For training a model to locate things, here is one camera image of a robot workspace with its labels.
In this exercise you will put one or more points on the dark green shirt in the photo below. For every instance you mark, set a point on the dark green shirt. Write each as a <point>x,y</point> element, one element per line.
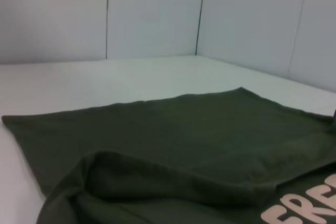
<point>183,155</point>

